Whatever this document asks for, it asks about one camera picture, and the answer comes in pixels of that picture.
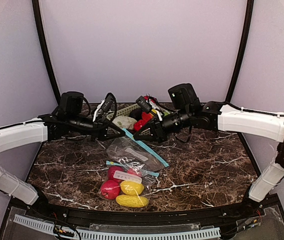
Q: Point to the large clear zip bag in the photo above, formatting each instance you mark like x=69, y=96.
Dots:
x=148, y=180

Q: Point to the white slotted cable duct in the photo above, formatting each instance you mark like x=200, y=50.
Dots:
x=120, y=232

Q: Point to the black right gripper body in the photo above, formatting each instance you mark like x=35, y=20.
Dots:
x=157, y=128

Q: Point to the green perforated plastic basket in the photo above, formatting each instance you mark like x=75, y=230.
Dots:
x=127, y=108

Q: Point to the red apple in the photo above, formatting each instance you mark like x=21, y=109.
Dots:
x=110, y=189

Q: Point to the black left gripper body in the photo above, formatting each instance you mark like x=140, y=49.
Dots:
x=100, y=130

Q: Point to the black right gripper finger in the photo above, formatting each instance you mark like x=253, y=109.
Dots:
x=145, y=131
x=149, y=138

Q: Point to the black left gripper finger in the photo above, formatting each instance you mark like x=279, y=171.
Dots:
x=115, y=128
x=114, y=135

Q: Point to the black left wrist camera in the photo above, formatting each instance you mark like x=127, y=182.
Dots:
x=105, y=106

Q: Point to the dark eggplant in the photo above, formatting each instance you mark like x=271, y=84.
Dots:
x=136, y=114

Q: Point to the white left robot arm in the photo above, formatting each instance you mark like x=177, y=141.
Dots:
x=66, y=118

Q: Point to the yellow lemon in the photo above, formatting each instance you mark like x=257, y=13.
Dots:
x=131, y=188

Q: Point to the yellow wrinkled banana-like fruit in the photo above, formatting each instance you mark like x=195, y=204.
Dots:
x=132, y=201

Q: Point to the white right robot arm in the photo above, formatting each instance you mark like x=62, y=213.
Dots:
x=221, y=117

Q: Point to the white cabbage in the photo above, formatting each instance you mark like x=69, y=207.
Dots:
x=124, y=122

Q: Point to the red bell pepper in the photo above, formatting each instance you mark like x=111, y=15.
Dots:
x=139, y=124

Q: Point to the black table front rail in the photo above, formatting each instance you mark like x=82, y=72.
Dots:
x=219, y=216

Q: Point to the pink-red wrinkled fruit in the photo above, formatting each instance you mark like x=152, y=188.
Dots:
x=111, y=171

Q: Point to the small clear zip bag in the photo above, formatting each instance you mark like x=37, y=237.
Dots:
x=135, y=155

